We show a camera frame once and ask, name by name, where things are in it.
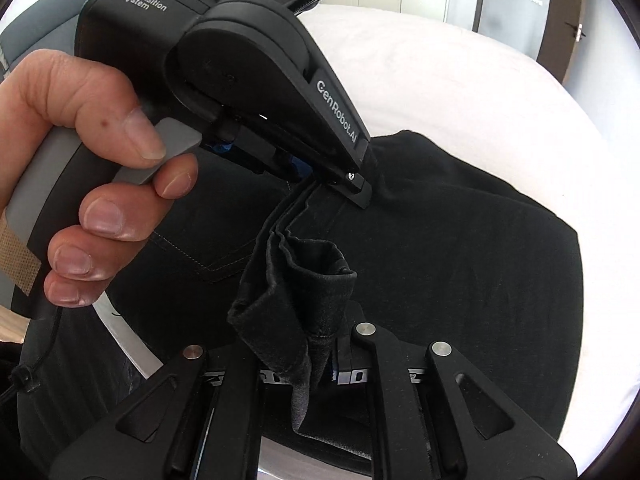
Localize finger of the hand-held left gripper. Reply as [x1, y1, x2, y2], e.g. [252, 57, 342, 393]
[215, 121, 307, 184]
[319, 156, 374, 211]

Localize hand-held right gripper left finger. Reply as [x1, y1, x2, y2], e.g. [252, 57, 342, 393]
[50, 345, 306, 480]

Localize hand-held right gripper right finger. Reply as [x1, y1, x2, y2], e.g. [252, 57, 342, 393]
[335, 322, 578, 480]

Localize black pants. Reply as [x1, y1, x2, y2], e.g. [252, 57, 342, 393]
[17, 130, 586, 480]

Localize person's left hand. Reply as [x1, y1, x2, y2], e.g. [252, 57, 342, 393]
[0, 54, 200, 307]

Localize bed with white sheet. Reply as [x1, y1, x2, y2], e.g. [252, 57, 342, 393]
[95, 2, 640, 466]

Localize rolled blue duvet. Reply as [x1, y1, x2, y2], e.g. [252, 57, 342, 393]
[0, 0, 101, 86]

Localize brown door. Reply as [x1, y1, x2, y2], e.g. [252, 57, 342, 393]
[537, 0, 587, 81]

